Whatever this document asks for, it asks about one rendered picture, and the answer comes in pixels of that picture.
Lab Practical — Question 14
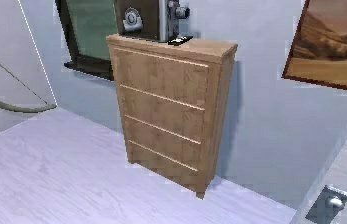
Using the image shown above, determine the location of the silver door handle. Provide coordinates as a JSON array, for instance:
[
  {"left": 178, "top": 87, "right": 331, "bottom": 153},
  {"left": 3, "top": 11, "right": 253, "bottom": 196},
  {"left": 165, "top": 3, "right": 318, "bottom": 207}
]
[{"left": 305, "top": 185, "right": 347, "bottom": 224}]

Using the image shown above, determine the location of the framed desert landscape picture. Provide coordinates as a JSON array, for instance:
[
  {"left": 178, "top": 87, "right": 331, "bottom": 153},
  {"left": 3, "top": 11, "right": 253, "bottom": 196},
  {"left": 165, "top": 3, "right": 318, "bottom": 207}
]
[{"left": 281, "top": 0, "right": 347, "bottom": 94}]

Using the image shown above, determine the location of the wooden chest of drawers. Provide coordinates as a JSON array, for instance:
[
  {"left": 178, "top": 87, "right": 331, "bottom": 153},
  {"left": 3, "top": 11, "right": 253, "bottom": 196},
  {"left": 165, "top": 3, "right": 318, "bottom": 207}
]
[{"left": 106, "top": 33, "right": 239, "bottom": 200}]

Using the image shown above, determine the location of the olive curved strip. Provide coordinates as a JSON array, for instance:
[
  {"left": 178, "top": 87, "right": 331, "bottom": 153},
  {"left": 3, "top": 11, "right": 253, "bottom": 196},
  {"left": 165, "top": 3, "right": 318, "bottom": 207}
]
[{"left": 0, "top": 90, "right": 58, "bottom": 114}]

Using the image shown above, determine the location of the dark framed window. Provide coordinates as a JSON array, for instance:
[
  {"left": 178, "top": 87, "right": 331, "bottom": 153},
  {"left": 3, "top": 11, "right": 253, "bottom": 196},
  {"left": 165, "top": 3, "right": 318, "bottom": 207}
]
[{"left": 54, "top": 0, "right": 119, "bottom": 82}]

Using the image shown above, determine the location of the small black flat device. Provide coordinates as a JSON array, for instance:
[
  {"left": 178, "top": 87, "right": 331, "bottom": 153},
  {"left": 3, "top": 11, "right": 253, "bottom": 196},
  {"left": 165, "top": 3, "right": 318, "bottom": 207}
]
[{"left": 167, "top": 35, "right": 194, "bottom": 46}]

